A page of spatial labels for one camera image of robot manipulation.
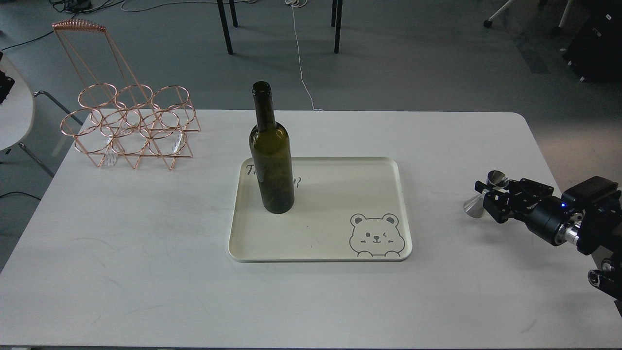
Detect black table leg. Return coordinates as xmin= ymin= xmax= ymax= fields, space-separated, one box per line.
xmin=330 ymin=0 xmax=344 ymax=54
xmin=216 ymin=0 xmax=238 ymax=55

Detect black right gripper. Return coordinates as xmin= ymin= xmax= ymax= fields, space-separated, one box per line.
xmin=474 ymin=178 xmax=571 ymax=246

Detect black table leg right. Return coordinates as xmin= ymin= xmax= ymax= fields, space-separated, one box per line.
xmin=330 ymin=0 xmax=344 ymax=54

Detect black floor cables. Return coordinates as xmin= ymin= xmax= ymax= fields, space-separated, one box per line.
xmin=0 ymin=0 xmax=122 ymax=53

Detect white chair base leg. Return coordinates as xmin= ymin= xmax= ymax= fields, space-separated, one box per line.
xmin=483 ymin=0 xmax=515 ymax=28

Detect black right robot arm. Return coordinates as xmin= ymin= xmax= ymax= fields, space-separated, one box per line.
xmin=464 ymin=171 xmax=621 ymax=300

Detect silver steel jigger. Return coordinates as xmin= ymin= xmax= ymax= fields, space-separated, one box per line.
xmin=463 ymin=170 xmax=509 ymax=218

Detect black table leg left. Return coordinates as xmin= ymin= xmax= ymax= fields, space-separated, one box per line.
xmin=216 ymin=0 xmax=238 ymax=55

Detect black equipment case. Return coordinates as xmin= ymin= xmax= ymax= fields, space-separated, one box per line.
xmin=563 ymin=0 xmax=622 ymax=82

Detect white floor cable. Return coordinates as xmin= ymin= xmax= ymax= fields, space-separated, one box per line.
xmin=284 ymin=0 xmax=324 ymax=112

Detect cream bear serving tray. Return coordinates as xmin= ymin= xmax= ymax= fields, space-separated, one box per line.
xmin=228 ymin=157 xmax=413 ymax=263

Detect dark green wine bottle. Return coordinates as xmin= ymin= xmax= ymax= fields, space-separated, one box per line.
xmin=249 ymin=81 xmax=294 ymax=213

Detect rose gold wire bottle rack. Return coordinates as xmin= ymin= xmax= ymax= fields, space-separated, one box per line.
xmin=52 ymin=18 xmax=202 ymax=170

